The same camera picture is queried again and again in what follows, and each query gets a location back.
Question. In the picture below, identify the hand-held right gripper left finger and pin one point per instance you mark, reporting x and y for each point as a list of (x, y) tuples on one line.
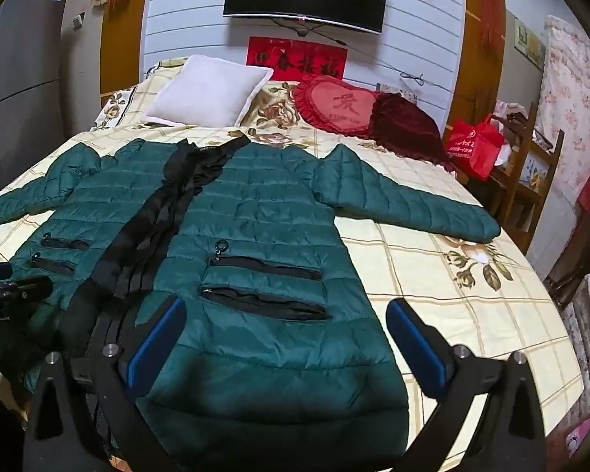
[(156, 346)]

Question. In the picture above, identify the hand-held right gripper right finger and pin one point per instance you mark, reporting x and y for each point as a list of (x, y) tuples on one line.
[(417, 349)]

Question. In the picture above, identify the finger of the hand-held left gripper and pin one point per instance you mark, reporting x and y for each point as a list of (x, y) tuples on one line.
[(27, 289)]

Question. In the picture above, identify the dark green puffer jacket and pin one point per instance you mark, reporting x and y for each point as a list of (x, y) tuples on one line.
[(255, 236)]

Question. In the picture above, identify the bed with floral sheet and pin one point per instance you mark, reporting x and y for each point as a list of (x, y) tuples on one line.
[(423, 275)]

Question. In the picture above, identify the floral quilted cloth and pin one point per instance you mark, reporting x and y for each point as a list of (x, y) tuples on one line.
[(587, 334)]

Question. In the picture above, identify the wooden rack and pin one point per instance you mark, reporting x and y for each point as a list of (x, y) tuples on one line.
[(526, 177)]

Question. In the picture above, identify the red shopping bag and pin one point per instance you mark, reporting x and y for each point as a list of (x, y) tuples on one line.
[(474, 147)]

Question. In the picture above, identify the grey refrigerator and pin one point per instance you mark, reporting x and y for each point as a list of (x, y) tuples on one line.
[(24, 73)]

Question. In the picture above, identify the dark red velvet pillow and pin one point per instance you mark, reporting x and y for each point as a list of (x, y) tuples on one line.
[(408, 130)]

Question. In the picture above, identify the red heart-shaped pillow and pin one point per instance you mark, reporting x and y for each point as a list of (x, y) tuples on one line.
[(337, 105)]

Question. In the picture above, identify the white square pillow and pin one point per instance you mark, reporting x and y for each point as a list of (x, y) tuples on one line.
[(206, 91)]

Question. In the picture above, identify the pink floral curtain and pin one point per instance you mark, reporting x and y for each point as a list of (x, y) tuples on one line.
[(570, 93)]

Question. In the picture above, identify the red wall banner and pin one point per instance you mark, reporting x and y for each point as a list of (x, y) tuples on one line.
[(295, 59)]

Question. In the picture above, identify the framed wall picture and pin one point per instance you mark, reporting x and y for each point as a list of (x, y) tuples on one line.
[(530, 44)]

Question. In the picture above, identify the red knot wall ornament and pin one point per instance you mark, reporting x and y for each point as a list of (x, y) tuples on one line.
[(491, 5)]

